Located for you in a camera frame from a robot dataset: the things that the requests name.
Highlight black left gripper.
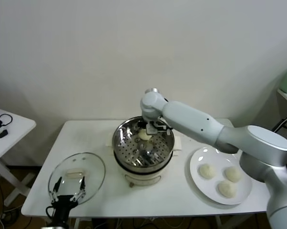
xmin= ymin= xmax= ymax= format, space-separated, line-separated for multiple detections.
xmin=50 ymin=176 xmax=86 ymax=225

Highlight white steamed baozi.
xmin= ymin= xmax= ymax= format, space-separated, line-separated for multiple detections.
xmin=224 ymin=166 xmax=244 ymax=183
xmin=138 ymin=130 xmax=151 ymax=142
xmin=217 ymin=180 xmax=237 ymax=198
xmin=198 ymin=164 xmax=216 ymax=179

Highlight large white plate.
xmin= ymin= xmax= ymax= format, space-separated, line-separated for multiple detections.
xmin=189 ymin=146 xmax=253 ymax=206

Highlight perforated steel steamer basket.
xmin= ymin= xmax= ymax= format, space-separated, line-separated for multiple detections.
xmin=106 ymin=116 xmax=183 ymax=174

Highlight round glass pot lid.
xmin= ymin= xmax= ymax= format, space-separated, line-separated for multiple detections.
xmin=47 ymin=152 xmax=106 ymax=207

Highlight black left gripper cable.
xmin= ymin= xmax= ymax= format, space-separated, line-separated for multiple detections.
xmin=45 ymin=206 xmax=56 ymax=218

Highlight white side table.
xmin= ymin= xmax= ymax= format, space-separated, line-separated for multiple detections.
xmin=0 ymin=108 xmax=37 ymax=208

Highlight cream electric cooking pot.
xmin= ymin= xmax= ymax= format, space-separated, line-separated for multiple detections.
xmin=113 ymin=147 xmax=180 ymax=188

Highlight black power cable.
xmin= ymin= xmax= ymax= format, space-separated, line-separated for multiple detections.
xmin=271 ymin=111 xmax=287 ymax=144

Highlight black headphones with cable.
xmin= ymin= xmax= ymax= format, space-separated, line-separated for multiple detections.
xmin=0 ymin=114 xmax=13 ymax=131

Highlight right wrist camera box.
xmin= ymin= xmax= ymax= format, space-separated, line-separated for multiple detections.
xmin=145 ymin=121 xmax=172 ymax=136

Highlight white floor cable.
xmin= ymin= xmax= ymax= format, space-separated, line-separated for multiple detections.
xmin=0 ymin=207 xmax=20 ymax=229

